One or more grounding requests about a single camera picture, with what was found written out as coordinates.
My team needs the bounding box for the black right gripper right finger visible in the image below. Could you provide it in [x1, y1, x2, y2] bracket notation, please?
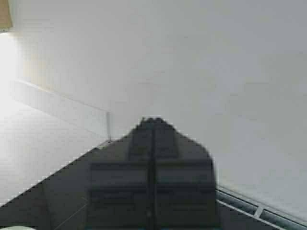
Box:
[154, 118, 220, 230]

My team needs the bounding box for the metal vent grille strip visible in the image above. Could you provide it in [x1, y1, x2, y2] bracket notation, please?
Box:
[216, 186, 307, 230]

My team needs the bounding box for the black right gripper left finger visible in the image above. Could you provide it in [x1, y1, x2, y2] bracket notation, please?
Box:
[86, 118, 154, 230]

